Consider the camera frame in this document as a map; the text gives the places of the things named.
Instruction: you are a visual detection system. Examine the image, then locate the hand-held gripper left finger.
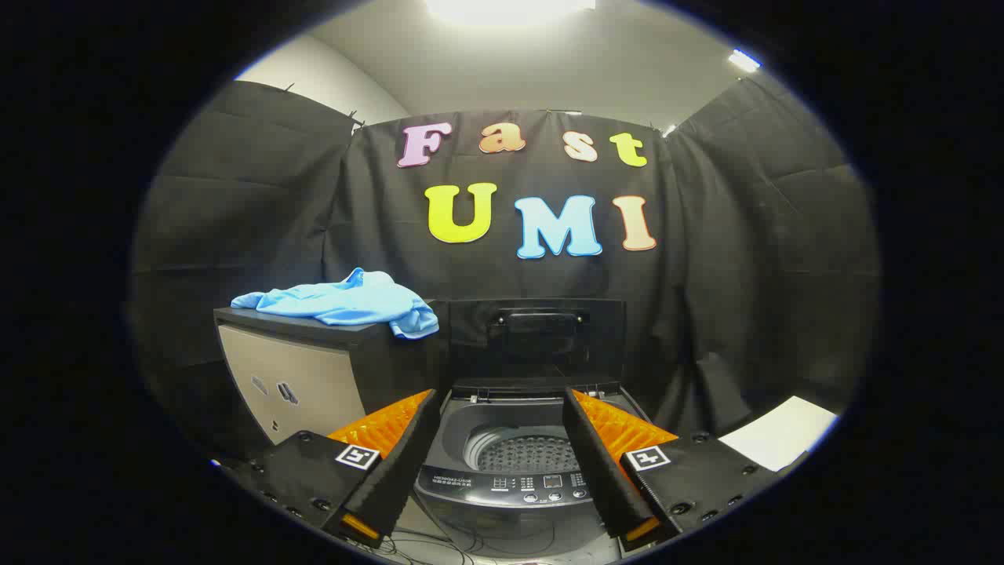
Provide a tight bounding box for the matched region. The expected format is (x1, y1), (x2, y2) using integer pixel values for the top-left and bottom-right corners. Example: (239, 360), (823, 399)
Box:
(235, 388), (445, 550)

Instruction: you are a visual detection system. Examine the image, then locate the dark topped grey cabinet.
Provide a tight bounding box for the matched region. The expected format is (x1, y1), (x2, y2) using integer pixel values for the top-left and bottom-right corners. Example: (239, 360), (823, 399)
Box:
(213, 302), (452, 448)

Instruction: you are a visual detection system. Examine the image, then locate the dark grey washing machine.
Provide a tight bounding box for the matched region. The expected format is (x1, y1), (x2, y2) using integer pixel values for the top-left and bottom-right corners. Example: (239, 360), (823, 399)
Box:
(413, 377), (652, 562)

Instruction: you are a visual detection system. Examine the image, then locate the large ceiling light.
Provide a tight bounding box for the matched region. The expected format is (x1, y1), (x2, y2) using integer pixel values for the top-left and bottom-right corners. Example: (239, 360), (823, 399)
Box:
(426, 0), (597, 24)

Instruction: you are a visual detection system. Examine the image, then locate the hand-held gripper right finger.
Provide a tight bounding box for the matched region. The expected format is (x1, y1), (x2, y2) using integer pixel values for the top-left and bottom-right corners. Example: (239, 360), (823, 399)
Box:
(561, 387), (809, 554)

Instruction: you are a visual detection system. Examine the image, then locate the light blue polo shirt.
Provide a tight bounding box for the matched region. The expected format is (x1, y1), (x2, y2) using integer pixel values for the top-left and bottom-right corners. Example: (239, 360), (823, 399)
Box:
(231, 268), (440, 340)

